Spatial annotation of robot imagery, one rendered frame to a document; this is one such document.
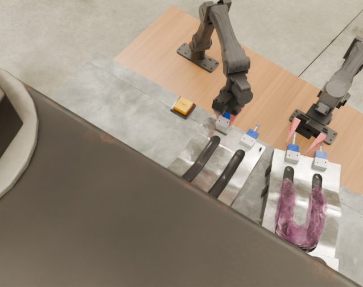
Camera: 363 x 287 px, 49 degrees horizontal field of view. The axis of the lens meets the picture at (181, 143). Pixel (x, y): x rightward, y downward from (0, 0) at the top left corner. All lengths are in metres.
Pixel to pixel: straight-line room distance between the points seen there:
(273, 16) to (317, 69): 0.58
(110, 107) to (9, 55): 1.52
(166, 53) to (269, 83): 0.49
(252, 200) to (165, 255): 1.33
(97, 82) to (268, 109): 0.75
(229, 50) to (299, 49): 1.81
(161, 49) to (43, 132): 1.66
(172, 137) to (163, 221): 1.40
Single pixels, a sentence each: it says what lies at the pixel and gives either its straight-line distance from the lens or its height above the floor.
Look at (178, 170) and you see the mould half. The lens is 1.43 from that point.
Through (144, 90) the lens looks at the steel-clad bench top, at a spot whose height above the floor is 0.80.
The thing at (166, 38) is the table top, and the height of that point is 0.80.
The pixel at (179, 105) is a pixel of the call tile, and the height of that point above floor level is 0.84.
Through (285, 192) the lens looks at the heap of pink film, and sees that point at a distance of 1.46.
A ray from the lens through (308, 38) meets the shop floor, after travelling 3.23.
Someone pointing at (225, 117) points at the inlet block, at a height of 0.94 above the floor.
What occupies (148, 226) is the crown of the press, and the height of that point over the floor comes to 2.01.
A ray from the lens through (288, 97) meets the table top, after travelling 1.81.
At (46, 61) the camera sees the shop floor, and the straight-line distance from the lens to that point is 3.00.
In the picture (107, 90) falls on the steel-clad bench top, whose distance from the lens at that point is 1.76.
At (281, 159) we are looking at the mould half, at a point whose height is 0.86.
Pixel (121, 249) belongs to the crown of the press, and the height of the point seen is 2.01.
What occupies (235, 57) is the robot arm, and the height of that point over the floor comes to 1.21.
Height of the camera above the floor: 2.22
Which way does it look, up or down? 62 degrees down
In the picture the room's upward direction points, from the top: 5 degrees clockwise
